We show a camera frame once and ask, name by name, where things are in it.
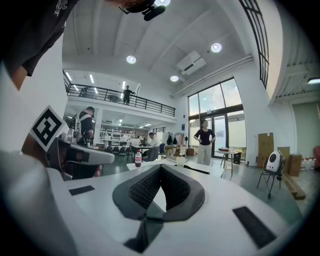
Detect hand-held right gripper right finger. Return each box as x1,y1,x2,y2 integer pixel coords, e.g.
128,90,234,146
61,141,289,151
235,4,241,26
159,164,206,222

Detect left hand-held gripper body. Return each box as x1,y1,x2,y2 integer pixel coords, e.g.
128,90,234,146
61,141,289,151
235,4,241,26
29,104,116,181

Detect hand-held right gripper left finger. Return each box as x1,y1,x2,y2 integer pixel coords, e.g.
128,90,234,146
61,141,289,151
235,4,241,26
112,164,162,221

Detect person's left forearm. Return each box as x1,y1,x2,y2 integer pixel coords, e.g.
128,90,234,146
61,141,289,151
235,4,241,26
21,132,49,168

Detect cola bottle with red cap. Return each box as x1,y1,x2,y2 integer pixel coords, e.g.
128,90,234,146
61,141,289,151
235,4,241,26
134,149,143,168

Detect grey office chair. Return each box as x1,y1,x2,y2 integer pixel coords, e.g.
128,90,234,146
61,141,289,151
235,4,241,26
143,145,161,162

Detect dark desk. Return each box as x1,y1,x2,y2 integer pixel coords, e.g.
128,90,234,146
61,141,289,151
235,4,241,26
126,143,154,161

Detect round white table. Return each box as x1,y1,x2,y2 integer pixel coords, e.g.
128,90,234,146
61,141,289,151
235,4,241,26
215,148,239,181

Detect glass entrance door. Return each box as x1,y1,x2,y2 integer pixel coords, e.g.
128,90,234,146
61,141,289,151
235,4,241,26
188,109,247,161

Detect black folding chair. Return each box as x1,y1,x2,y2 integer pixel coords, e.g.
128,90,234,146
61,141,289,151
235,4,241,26
256,167,285,200

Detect tall cardboard box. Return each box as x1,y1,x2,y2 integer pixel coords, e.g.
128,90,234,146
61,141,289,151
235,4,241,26
257,132,275,169

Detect black balcony railing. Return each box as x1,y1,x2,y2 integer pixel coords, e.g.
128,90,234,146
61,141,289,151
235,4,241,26
62,71,176,118

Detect white pod backpack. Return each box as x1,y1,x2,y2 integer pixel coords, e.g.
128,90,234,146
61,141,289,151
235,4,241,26
265,149,286,174

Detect person's black t-shirt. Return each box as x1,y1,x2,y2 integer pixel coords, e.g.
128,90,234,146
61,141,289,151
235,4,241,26
0,0,81,77

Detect wooden planks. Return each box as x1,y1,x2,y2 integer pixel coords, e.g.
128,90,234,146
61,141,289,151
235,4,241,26
281,171,307,201

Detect small cardboard box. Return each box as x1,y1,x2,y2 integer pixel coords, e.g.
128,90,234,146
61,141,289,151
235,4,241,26
287,153,303,178

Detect white ceiling pipes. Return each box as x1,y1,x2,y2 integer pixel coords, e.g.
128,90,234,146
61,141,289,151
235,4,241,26
170,54,254,99

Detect white ceiling air conditioner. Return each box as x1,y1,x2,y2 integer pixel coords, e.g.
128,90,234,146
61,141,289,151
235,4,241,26
176,49,207,76

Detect person's head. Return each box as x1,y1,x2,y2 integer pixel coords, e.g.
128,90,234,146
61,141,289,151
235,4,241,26
103,0,151,8

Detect black mezzanine railing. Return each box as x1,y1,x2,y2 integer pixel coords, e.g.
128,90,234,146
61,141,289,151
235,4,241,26
238,0,270,90

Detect wire chair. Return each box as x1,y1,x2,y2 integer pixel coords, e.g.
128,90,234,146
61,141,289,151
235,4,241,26
163,147,177,159

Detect black head camera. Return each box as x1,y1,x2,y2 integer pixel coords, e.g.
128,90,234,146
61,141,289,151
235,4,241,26
141,4,167,22

